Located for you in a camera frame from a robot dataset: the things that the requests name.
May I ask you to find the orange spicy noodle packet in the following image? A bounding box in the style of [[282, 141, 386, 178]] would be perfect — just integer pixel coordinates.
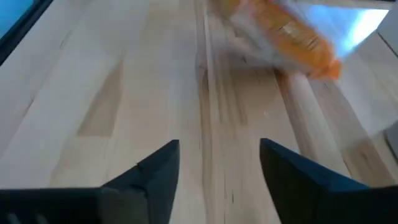
[[214, 0, 342, 80]]

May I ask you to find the black aluminium table frame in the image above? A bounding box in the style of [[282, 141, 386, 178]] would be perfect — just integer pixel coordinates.
[[0, 0, 53, 66]]

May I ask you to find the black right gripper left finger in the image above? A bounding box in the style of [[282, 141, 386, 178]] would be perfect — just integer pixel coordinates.
[[0, 139, 180, 224]]

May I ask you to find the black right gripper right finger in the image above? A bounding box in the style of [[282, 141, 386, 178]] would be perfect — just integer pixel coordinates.
[[259, 138, 398, 224]]

